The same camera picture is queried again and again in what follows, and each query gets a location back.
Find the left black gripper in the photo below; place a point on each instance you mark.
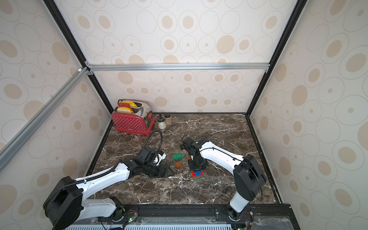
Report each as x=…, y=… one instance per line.
x=161, y=174

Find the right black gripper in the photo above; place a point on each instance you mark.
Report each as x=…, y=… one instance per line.
x=197, y=162

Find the red long lego brick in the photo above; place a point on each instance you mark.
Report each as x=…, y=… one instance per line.
x=193, y=174

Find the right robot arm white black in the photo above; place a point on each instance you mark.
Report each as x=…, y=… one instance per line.
x=248, y=176

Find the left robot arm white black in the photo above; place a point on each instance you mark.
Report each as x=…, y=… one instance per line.
x=67, y=203

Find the green long lego brick centre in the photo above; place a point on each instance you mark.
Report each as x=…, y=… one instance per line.
x=177, y=157

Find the brown pepper shaker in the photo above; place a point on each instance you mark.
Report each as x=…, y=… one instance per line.
x=168, y=119

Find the white salt shaker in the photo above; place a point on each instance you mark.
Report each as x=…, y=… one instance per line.
x=161, y=122

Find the red toy toaster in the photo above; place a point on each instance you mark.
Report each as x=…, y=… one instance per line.
x=141, y=121

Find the yellow toy toast slice back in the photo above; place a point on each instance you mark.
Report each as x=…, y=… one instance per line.
x=125, y=103

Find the yellow toy toast slice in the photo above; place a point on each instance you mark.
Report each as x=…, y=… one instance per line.
x=125, y=103
x=125, y=110

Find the yellow toy toast slice front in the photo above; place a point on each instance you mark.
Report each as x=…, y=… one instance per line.
x=125, y=110

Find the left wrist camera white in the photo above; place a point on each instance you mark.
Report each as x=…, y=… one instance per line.
x=159, y=157

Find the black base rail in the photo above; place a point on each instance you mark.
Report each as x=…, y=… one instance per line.
x=195, y=217

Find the aluminium horizontal frame bar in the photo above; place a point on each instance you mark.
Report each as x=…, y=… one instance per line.
x=177, y=67

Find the aluminium left frame bar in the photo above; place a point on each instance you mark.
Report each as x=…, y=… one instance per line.
x=19, y=140

